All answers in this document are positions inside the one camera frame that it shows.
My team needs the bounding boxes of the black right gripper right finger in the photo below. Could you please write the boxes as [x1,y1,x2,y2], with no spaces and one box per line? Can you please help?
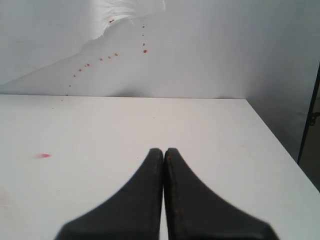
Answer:
[163,148,279,240]

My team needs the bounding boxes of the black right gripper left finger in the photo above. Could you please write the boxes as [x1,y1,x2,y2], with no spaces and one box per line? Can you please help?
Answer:
[56,148,164,240]

